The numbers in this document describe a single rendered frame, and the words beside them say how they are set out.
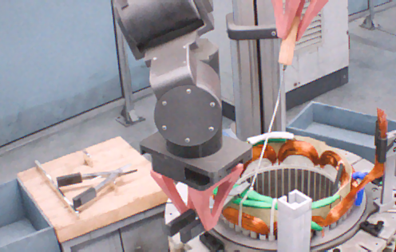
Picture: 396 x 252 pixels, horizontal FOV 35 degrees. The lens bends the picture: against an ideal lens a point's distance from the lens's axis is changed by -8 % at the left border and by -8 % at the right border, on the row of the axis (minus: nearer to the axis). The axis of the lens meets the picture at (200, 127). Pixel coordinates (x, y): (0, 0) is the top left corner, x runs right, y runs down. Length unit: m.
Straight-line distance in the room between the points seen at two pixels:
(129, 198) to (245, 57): 0.42
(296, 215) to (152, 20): 0.27
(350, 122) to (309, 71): 2.34
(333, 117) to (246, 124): 0.21
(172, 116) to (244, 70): 0.72
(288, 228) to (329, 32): 2.86
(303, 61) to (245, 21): 2.22
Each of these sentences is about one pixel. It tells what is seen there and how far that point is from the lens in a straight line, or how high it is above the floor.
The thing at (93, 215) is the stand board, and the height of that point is 1.06.
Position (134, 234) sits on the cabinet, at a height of 1.00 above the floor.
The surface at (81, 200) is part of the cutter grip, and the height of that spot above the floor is 1.09.
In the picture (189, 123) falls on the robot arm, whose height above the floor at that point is 1.34.
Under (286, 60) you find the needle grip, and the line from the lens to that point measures 0.78.
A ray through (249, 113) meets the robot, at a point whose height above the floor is 1.00.
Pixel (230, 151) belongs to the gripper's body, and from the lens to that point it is 0.67.
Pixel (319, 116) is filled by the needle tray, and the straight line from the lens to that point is 1.21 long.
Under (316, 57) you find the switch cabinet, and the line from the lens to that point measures 3.53.
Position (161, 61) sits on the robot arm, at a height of 1.38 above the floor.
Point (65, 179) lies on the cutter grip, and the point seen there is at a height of 1.09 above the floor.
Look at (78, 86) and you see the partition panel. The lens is 3.31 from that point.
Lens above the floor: 1.60
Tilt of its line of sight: 28 degrees down
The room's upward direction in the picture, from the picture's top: 5 degrees counter-clockwise
